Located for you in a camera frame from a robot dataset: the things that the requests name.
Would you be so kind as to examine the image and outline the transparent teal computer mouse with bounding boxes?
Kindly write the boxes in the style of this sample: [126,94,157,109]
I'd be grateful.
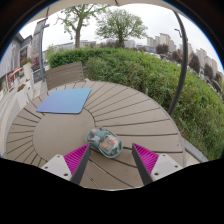
[85,126,124,159]

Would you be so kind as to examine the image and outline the round leafy green tree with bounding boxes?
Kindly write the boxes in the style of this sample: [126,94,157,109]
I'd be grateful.
[95,8,148,49]

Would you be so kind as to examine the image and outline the blue gradient mouse pad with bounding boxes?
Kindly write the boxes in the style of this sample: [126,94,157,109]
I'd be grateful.
[35,87,93,115]

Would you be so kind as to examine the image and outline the grey storefront building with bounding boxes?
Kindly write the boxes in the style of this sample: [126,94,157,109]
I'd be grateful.
[0,32,34,101]

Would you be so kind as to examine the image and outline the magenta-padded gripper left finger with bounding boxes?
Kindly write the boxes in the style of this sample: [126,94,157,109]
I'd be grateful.
[40,143,92,186]

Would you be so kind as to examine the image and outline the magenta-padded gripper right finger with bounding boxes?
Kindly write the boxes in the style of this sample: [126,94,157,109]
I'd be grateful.
[131,142,184,186]

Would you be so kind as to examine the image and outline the curved black parasol pole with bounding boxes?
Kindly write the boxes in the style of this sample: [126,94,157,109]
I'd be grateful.
[167,9,190,117]

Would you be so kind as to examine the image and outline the bare-trunked leaning tree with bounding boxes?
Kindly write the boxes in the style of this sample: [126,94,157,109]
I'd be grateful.
[56,3,109,50]

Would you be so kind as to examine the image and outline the tall grey sign pillar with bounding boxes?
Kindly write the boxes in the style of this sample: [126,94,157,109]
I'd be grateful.
[31,19,51,84]

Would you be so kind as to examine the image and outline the white planter box with flowers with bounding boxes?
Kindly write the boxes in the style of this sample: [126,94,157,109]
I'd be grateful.
[20,58,34,81]
[15,83,34,109]

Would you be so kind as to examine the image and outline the slatted brown outdoor chair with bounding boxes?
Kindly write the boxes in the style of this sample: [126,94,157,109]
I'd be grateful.
[44,61,86,92]

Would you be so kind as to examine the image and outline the distant apartment buildings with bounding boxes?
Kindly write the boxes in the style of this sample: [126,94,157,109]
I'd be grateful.
[145,32,224,79]

